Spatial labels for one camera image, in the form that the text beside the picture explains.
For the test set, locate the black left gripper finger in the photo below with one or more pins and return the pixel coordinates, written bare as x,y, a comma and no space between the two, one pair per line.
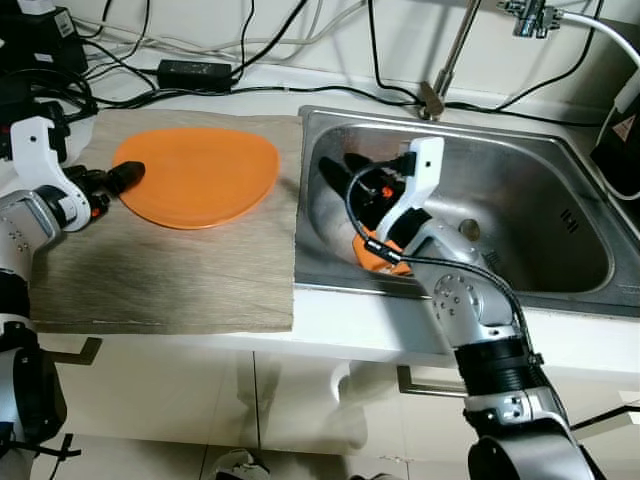
128,169
115,188

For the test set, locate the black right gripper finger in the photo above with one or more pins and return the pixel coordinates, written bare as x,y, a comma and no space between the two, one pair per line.
335,170
362,159

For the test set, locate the metal spoon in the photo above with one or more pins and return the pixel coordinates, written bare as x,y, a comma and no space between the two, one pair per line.
470,229

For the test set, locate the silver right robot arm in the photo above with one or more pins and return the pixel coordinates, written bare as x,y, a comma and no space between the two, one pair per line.
490,350

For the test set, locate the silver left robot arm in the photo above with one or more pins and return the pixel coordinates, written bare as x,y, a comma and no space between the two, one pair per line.
25,330

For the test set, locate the orange plate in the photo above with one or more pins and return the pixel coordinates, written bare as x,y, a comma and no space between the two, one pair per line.
200,175

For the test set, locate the black appliance with warning sticker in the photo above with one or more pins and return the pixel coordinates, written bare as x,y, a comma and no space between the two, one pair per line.
618,140

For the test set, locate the beige wood-look mat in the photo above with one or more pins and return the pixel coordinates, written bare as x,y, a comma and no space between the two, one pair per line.
150,280

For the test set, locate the black power adapter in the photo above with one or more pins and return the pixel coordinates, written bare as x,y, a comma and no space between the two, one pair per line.
195,75

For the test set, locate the stainless steel sink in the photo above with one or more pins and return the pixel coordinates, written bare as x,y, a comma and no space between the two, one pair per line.
540,200

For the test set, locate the black labelled box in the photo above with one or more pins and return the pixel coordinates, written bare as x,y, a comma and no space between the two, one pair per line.
40,40

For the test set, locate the chrome tap valve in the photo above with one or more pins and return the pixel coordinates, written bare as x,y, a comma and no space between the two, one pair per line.
530,18

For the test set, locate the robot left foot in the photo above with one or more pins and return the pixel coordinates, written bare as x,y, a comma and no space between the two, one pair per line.
235,466

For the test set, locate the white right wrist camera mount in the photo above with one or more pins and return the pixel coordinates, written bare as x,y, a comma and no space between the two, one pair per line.
420,175

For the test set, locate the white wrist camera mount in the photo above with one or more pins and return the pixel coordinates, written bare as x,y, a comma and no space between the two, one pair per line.
40,160
420,175

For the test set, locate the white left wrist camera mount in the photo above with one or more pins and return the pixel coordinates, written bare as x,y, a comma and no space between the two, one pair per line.
40,160

